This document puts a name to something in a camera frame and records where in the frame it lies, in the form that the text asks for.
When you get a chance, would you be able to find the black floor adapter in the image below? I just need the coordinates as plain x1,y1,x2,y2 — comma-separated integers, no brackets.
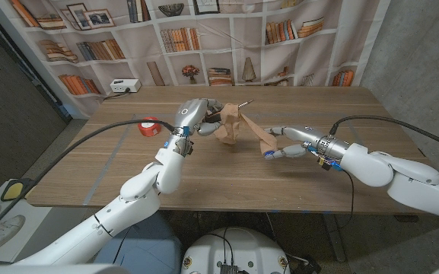
289,255,323,274

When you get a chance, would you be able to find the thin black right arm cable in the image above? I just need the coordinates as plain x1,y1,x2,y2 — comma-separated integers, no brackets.
336,169,355,229

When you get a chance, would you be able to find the beige nylon stocking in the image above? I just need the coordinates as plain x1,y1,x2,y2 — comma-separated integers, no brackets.
214,102,279,156

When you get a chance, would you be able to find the yellow black floor object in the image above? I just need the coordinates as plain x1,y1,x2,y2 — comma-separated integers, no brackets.
0,178,37,202

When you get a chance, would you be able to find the red tape roll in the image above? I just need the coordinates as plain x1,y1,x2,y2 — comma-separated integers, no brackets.
138,116,163,138

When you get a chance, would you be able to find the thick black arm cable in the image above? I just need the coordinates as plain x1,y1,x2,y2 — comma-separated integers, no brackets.
328,115,439,155
0,119,177,244

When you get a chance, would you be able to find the blue-grey base under table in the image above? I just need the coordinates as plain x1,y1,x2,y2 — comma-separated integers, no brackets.
94,209,184,274

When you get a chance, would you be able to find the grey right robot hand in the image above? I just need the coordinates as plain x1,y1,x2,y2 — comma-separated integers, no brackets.
262,125,352,170

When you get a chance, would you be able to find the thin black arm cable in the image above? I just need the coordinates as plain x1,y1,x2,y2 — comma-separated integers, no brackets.
336,169,355,229
112,226,132,264

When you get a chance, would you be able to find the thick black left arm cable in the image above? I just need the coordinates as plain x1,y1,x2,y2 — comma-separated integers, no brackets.
0,119,177,244

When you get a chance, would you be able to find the black torso cable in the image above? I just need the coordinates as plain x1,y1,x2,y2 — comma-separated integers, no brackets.
203,227,235,266

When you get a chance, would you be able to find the grey table leg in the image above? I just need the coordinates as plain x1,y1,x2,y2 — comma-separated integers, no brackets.
321,213,348,263

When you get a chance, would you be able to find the white power strip box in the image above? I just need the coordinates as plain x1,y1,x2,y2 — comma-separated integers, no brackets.
110,78,142,94

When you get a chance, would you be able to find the black orange screwdriver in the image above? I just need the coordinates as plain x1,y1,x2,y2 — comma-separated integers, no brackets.
203,99,255,123

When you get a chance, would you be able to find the person in grey trousers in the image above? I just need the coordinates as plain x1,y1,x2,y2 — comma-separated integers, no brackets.
0,203,26,262

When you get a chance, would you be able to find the black power strip cable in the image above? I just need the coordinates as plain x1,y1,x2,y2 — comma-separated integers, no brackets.
103,88,132,101

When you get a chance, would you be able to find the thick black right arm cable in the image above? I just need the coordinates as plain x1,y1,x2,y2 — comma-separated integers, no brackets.
328,115,439,155

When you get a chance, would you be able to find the printed bookshelf backdrop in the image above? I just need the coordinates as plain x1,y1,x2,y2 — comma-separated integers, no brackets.
0,0,392,119

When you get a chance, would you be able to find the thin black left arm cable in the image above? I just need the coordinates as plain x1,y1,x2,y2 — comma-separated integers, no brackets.
112,226,132,264

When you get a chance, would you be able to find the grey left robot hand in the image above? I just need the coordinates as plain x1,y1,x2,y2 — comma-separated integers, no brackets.
165,97,226,157

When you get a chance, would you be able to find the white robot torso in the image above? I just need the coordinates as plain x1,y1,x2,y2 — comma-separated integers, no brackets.
180,227,291,274

